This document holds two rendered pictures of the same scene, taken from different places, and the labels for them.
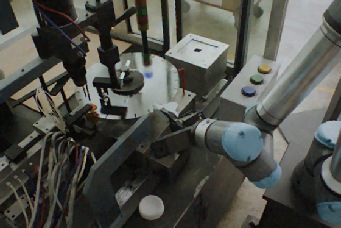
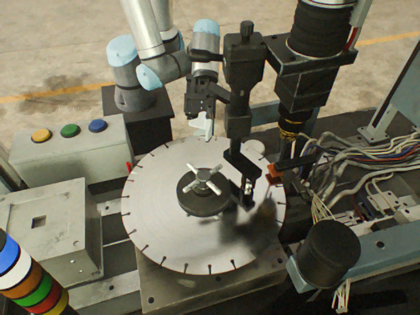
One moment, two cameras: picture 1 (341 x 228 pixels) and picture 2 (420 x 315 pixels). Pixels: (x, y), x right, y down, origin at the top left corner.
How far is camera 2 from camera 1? 1.10 m
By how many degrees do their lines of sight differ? 82
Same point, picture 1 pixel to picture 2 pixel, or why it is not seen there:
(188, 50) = (48, 230)
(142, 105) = (216, 147)
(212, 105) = (106, 198)
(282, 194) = (164, 107)
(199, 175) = not seen: hidden behind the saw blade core
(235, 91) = (107, 134)
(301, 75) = not seen: outside the picture
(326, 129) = (127, 48)
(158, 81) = (172, 165)
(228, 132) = (213, 30)
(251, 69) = (49, 145)
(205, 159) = not seen: hidden behind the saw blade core
